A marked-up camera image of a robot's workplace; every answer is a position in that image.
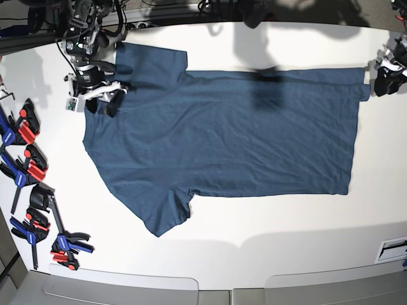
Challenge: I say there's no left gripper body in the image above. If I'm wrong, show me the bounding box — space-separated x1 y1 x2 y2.
375 44 406 76

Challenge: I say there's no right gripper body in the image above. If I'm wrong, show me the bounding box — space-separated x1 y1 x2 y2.
65 60 128 102

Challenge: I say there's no dark blue T-shirt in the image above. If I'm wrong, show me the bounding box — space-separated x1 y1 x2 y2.
83 43 370 236

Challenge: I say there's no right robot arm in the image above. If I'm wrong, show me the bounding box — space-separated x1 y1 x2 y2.
60 1 128 118

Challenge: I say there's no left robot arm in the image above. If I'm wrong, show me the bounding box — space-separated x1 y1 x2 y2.
374 0 406 97

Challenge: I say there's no top blue red bar clamp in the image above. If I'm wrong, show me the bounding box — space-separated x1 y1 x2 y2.
1 98 40 153

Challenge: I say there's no blue red bar clamp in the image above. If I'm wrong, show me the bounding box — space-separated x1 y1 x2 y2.
1 98 40 153
10 207 50 270
1 144 48 215

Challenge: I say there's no silver metal hook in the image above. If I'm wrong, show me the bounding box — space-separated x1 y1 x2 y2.
0 83 15 100

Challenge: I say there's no long black bar clamp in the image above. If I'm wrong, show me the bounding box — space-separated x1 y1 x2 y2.
30 184 94 271

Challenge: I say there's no left grey chair back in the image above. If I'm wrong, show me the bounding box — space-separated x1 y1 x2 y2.
10 264 230 304

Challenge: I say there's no grey chair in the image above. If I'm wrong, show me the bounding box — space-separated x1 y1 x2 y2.
231 262 406 304
10 264 230 304

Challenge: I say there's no right grey chair back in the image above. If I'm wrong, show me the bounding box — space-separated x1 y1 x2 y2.
231 262 406 304

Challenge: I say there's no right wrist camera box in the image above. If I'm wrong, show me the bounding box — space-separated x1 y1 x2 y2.
66 96 86 112

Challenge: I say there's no aluminium frame rail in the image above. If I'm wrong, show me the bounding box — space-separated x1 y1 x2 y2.
102 8 159 27

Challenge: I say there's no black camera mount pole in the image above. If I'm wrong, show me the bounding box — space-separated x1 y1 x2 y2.
242 0 273 29

